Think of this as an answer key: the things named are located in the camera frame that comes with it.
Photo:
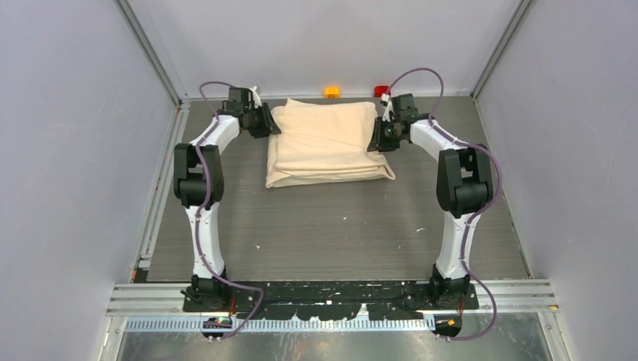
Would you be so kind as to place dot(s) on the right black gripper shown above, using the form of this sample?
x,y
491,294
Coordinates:
x,y
377,144

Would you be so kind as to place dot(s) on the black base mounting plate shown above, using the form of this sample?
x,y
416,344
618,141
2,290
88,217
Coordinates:
x,y
324,300

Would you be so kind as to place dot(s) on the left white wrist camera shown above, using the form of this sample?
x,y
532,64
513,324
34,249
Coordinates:
x,y
255,91

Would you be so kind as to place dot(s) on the red button block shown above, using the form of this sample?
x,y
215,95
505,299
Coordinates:
x,y
381,90

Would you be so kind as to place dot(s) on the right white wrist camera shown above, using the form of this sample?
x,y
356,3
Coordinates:
x,y
387,105

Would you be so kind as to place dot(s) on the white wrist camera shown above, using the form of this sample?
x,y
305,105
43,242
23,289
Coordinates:
x,y
387,105
255,91

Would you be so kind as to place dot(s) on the yellow button block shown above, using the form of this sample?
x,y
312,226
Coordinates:
x,y
332,92

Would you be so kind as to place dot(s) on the beige cloth wrap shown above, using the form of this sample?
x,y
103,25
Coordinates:
x,y
321,144

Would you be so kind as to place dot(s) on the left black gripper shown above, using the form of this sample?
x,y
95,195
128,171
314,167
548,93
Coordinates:
x,y
269,123

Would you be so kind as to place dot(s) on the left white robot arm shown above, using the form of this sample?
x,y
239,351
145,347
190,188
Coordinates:
x,y
199,186

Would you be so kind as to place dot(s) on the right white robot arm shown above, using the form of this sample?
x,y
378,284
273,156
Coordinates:
x,y
464,186

